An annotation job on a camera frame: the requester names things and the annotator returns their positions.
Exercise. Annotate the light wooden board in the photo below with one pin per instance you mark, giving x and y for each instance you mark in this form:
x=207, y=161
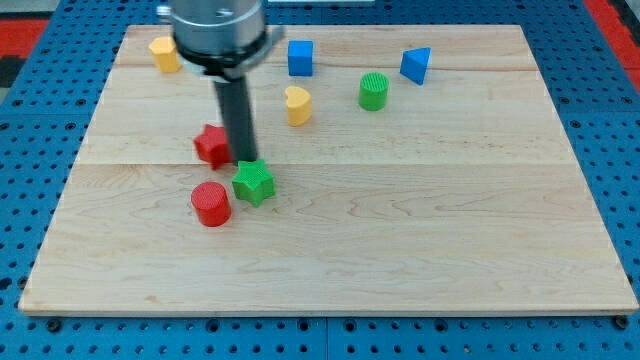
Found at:
x=461, y=197

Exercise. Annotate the red star block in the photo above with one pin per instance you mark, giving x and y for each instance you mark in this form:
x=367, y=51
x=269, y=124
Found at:
x=212, y=147

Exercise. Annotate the green cylinder block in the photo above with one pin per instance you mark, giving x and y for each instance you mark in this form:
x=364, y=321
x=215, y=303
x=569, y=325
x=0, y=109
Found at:
x=373, y=91

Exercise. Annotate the yellow heart block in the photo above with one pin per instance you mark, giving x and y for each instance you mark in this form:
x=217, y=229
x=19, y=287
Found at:
x=299, y=105

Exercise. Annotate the blue triangle block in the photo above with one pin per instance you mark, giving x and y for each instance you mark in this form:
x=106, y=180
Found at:
x=414, y=64

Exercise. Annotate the red cylinder block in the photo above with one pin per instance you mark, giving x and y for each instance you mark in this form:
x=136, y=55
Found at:
x=211, y=204

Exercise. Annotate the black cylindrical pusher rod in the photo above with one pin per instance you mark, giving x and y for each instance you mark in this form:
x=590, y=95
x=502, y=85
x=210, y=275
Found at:
x=237, y=117

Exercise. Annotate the yellow pentagon block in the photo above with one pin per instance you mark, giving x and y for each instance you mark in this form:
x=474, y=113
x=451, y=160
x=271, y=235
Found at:
x=164, y=53

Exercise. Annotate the blue cube block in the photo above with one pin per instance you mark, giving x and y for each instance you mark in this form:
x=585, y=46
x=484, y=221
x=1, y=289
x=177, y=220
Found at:
x=300, y=58

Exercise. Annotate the green star block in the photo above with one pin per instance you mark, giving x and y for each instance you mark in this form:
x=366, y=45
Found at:
x=253, y=182

